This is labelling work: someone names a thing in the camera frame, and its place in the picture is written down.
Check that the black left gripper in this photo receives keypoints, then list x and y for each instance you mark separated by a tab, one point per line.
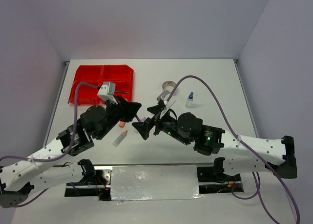
128	110

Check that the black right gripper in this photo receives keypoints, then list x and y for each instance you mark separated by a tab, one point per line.
144	127

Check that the teal ink pen refill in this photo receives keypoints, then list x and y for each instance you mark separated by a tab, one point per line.
121	92

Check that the orange highlighter cap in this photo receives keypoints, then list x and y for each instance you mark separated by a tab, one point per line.
121	124

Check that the orange-tipped clear highlighter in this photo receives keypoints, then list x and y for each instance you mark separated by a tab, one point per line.
120	138

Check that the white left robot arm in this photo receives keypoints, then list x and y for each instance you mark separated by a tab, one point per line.
48	167

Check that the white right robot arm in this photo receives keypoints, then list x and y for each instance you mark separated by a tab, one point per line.
236	153

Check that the red four-compartment bin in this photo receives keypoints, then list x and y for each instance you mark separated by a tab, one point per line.
121	75

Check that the large clear tape roll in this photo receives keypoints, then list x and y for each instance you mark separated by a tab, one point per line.
168	86

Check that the blue-capped spray bottle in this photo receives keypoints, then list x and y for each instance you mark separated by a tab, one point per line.
189	100

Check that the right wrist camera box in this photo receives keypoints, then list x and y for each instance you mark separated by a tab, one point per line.
168	103

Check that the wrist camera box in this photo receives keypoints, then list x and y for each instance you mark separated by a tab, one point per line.
106	92
168	103

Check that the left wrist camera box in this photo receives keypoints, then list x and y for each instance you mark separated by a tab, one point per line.
106	92

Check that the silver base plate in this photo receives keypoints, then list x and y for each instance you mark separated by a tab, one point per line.
153	183

